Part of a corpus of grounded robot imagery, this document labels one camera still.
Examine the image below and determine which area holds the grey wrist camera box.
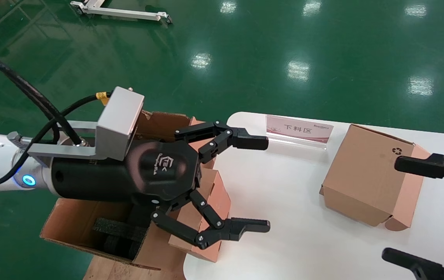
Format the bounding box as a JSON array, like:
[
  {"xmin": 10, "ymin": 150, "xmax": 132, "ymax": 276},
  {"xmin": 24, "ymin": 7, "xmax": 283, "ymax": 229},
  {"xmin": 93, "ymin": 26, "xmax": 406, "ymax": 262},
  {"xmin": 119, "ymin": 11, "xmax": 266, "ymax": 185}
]
[{"xmin": 27, "ymin": 86, "xmax": 145, "ymax": 162}]

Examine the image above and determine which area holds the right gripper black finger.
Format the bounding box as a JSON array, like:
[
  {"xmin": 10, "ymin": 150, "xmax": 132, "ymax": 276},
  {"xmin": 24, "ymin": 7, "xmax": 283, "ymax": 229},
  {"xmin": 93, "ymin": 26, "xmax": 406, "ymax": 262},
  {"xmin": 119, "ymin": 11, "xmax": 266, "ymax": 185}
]
[
  {"xmin": 394, "ymin": 153, "xmax": 444, "ymax": 197},
  {"xmin": 381, "ymin": 247, "xmax": 444, "ymax": 280}
]

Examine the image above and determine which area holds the black foam insert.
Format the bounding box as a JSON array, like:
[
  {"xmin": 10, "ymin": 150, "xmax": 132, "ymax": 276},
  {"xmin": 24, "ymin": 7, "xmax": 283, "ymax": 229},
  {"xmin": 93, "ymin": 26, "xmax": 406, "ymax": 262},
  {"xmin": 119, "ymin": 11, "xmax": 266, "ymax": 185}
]
[{"xmin": 93, "ymin": 204, "xmax": 149, "ymax": 260}]

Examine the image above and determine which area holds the black looped cable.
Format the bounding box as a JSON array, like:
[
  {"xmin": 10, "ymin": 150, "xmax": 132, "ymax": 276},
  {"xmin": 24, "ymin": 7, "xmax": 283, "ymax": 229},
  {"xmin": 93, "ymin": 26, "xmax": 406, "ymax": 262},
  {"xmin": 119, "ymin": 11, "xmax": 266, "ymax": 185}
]
[{"xmin": 0, "ymin": 51, "xmax": 84, "ymax": 146}]

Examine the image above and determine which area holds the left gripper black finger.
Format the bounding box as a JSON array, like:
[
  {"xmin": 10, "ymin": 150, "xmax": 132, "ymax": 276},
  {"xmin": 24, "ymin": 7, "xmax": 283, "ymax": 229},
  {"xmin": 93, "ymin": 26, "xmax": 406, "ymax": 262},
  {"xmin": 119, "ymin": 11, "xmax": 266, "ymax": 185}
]
[
  {"xmin": 174, "ymin": 121, "xmax": 269, "ymax": 164},
  {"xmin": 151, "ymin": 189, "xmax": 271, "ymax": 250}
]

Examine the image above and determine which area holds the cardboard box with recycle mark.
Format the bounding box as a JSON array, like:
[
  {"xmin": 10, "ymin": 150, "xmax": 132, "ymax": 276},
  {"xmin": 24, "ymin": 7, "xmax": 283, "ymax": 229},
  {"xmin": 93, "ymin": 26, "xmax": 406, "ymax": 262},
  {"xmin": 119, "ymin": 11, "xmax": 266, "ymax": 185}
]
[{"xmin": 319, "ymin": 124, "xmax": 432, "ymax": 232}]

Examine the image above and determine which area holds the white metal floor frame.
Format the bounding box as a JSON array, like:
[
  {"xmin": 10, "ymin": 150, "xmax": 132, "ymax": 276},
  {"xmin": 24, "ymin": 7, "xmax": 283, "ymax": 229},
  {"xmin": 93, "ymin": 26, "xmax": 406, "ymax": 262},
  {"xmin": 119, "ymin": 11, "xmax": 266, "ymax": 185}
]
[{"xmin": 70, "ymin": 0, "xmax": 172, "ymax": 25}]

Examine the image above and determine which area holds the small narrow cardboard box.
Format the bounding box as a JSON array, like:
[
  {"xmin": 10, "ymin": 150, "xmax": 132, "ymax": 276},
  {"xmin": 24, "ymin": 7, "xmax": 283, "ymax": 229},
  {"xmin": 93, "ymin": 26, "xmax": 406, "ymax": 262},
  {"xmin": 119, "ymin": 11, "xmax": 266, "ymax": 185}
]
[{"xmin": 168, "ymin": 168, "xmax": 231, "ymax": 263}]

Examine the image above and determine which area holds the acrylic sign with red label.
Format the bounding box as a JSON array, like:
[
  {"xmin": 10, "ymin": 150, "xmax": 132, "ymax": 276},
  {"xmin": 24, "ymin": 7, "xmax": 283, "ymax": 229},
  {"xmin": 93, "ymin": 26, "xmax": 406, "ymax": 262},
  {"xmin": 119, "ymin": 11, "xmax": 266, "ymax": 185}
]
[{"xmin": 265, "ymin": 114, "xmax": 334, "ymax": 151}]

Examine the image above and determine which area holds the black cable with yellow tag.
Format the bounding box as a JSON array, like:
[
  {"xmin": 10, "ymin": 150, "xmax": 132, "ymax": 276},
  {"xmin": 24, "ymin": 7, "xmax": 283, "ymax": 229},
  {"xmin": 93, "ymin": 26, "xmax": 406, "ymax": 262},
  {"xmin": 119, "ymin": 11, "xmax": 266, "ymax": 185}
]
[{"xmin": 0, "ymin": 91, "xmax": 112, "ymax": 188}]

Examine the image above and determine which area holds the big open cardboard box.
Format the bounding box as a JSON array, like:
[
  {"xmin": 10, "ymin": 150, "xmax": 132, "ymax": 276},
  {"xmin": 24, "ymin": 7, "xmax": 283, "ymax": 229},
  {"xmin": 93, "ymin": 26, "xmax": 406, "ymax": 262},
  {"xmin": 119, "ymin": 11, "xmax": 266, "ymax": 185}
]
[{"xmin": 40, "ymin": 111, "xmax": 217, "ymax": 271}]

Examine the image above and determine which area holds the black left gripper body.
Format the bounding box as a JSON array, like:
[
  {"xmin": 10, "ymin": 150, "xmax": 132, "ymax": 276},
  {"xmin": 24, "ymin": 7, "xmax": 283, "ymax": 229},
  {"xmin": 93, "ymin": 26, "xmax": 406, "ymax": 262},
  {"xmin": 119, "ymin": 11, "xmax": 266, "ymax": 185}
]
[{"xmin": 50, "ymin": 140, "xmax": 202, "ymax": 207}]

